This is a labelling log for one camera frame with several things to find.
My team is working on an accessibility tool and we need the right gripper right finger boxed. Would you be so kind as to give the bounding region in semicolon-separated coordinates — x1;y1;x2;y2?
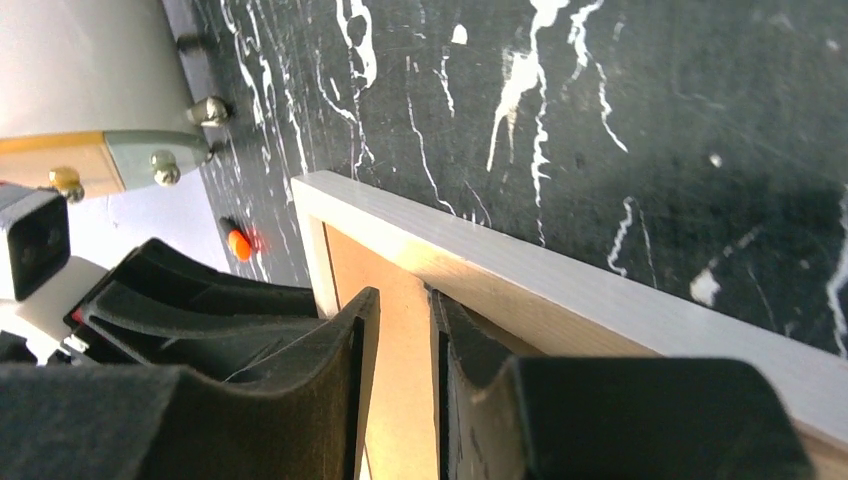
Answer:
430;290;815;479

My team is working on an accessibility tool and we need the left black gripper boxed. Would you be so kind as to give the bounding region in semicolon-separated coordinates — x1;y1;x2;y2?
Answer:
63;238;322;383

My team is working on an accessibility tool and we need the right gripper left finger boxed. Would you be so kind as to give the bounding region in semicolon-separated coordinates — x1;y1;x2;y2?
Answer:
1;287;380;479

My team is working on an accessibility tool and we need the white wooden picture frame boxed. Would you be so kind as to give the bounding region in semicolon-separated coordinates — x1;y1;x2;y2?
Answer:
291;171;847;479

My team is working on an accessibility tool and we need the brown cardboard backing board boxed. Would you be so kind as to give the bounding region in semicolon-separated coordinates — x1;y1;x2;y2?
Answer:
324;225;533;479

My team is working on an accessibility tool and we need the black orange marker pen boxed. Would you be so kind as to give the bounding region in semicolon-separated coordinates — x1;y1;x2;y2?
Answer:
218;217;253;262

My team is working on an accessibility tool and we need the round cream drawer box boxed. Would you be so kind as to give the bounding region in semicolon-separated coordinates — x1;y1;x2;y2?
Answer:
1;1;231;203

